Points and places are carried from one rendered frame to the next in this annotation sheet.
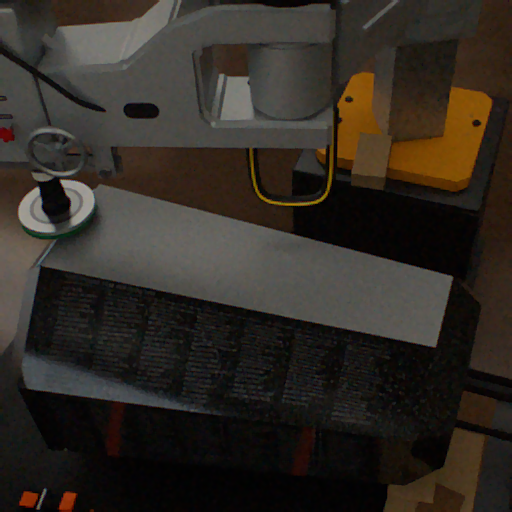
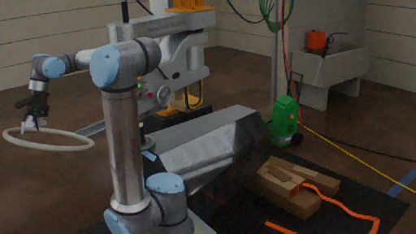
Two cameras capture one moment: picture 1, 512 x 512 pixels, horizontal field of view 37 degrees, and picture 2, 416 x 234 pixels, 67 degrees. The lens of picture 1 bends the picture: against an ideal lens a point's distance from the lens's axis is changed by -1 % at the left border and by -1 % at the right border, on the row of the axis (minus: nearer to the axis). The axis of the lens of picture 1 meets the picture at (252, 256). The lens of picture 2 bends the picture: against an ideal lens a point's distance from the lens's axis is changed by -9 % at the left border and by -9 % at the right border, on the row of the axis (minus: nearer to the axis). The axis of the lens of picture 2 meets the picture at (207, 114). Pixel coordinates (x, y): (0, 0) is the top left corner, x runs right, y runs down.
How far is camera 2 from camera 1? 2.25 m
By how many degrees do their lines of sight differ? 56
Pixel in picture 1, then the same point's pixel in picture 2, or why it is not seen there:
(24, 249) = not seen: outside the picture
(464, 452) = not seen: hidden behind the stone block
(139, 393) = (216, 171)
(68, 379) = (195, 184)
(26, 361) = not seen: hidden behind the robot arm
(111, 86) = (170, 68)
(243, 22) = (194, 38)
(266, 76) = (197, 55)
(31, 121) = (152, 89)
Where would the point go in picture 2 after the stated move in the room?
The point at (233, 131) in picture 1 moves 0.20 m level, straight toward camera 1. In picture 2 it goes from (193, 75) to (218, 78)
